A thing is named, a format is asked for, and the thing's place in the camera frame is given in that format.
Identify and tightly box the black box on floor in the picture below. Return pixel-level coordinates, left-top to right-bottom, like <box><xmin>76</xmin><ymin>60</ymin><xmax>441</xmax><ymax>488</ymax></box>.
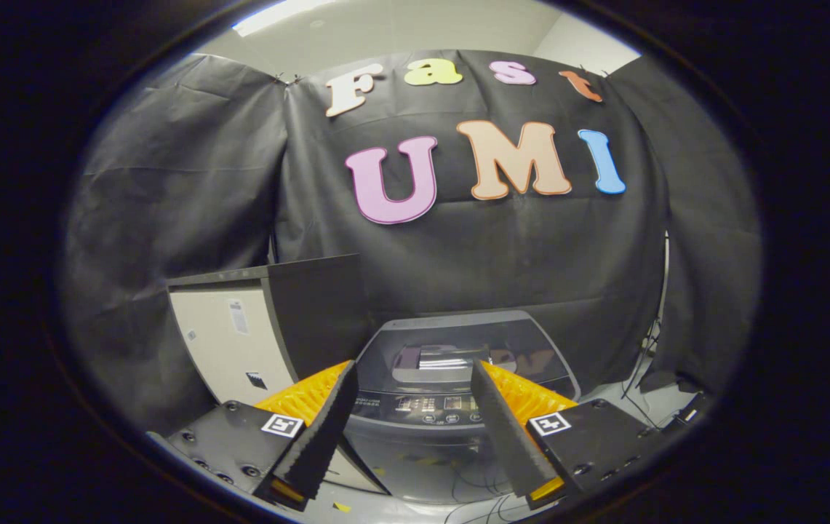
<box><xmin>663</xmin><ymin>392</ymin><xmax>715</xmax><ymax>432</ymax></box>

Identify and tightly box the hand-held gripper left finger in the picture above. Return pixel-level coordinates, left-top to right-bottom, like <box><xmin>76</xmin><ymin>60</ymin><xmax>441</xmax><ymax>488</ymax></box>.
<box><xmin>149</xmin><ymin>359</ymin><xmax>361</xmax><ymax>512</ymax></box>

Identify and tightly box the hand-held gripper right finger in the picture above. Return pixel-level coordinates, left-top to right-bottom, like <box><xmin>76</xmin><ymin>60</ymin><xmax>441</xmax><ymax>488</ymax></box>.
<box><xmin>471</xmin><ymin>358</ymin><xmax>677</xmax><ymax>510</ymax></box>

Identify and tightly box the dark grey washing machine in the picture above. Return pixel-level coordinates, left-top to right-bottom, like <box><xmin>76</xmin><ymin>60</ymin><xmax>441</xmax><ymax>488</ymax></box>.
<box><xmin>346</xmin><ymin>311</ymin><xmax>581</xmax><ymax>505</ymax></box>

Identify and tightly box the beige cabinet with dark top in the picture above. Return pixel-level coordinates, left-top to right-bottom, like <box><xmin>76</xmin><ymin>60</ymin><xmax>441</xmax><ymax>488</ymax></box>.
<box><xmin>166</xmin><ymin>253</ymin><xmax>388</xmax><ymax>497</ymax></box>

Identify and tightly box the black backdrop cloth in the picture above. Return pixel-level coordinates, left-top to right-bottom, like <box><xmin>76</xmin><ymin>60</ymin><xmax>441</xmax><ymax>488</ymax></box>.
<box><xmin>58</xmin><ymin>49</ymin><xmax>762</xmax><ymax>437</ymax></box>

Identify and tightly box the bundle of floor cables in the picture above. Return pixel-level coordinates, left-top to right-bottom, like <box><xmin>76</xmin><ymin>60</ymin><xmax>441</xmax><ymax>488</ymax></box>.
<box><xmin>442</xmin><ymin>466</ymin><xmax>535</xmax><ymax>524</ymax></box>

